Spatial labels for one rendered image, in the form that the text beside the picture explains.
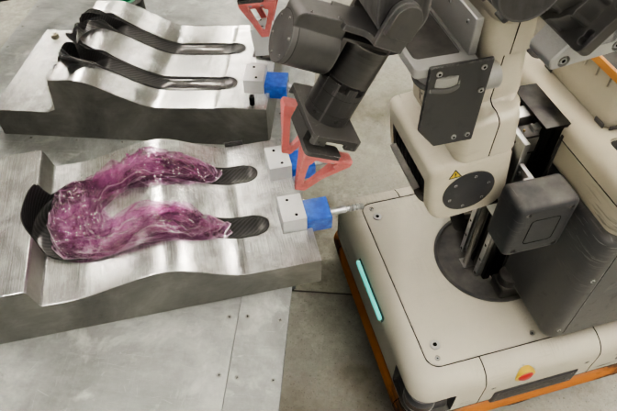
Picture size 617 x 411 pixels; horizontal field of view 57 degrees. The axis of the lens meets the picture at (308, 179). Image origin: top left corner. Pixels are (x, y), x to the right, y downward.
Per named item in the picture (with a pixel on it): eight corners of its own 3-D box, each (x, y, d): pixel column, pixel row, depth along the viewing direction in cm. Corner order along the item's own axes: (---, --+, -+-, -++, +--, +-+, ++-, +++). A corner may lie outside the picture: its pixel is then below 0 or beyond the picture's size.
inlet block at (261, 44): (325, 38, 108) (321, 10, 105) (324, 49, 104) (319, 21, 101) (259, 45, 110) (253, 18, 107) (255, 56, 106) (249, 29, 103)
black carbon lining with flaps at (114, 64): (249, 50, 112) (244, 7, 105) (236, 103, 101) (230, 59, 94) (78, 43, 114) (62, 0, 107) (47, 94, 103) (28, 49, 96)
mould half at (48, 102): (283, 62, 121) (281, 5, 111) (268, 147, 103) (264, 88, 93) (56, 52, 123) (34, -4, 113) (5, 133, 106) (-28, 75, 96)
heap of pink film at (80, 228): (219, 161, 93) (214, 125, 87) (235, 246, 81) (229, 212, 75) (56, 186, 89) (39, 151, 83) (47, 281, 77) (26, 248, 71)
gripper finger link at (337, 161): (279, 199, 68) (312, 142, 63) (266, 159, 73) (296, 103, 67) (327, 205, 71) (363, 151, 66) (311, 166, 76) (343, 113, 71)
